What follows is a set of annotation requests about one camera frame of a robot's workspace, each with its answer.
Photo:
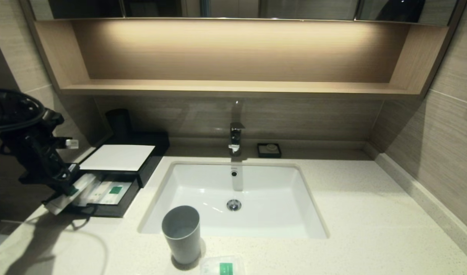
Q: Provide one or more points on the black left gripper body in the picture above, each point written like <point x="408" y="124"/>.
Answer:
<point x="42" y="162"/>

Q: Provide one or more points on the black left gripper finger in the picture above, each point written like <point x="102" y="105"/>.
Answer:
<point x="67" y="187"/>
<point x="71" y="170"/>

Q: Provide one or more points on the toothbrush packet with green label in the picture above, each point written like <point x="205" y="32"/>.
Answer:
<point x="84" y="185"/>

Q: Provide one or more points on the grey plastic cup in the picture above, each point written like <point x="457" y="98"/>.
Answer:
<point x="182" y="240"/>

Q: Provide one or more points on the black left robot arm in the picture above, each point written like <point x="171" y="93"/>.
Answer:
<point x="15" y="114"/>

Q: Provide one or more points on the white board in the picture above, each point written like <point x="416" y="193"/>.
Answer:
<point x="119" y="157"/>

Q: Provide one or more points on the black amenity box housing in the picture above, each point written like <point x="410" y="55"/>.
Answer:
<point x="159" y="151"/>

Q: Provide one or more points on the comb packet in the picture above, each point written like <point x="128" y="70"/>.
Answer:
<point x="101" y="191"/>

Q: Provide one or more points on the vanity kit packet green label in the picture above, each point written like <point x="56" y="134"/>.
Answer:
<point x="117" y="193"/>

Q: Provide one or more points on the black cylindrical cup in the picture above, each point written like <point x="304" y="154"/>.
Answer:
<point x="120" y="122"/>

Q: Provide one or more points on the chrome sink drain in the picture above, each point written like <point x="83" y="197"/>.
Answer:
<point x="234" y="205"/>

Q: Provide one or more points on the chrome faucet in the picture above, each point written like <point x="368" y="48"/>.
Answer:
<point x="236" y="137"/>

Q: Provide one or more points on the packet with green square label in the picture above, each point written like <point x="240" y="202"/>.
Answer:
<point x="222" y="266"/>

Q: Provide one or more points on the black soap dish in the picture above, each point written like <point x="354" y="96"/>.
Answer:
<point x="261" y="153"/>

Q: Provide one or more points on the white sink basin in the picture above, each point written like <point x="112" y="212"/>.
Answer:
<point x="268" y="198"/>

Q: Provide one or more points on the small round soap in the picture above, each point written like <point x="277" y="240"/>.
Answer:
<point x="271" y="148"/>

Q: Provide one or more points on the mirror cabinet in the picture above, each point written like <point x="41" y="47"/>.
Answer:
<point x="294" y="9"/>

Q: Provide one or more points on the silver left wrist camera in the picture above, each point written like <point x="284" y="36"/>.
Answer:
<point x="72" y="144"/>

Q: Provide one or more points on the wooden wall shelf niche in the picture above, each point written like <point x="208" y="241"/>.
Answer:
<point x="233" y="87"/>

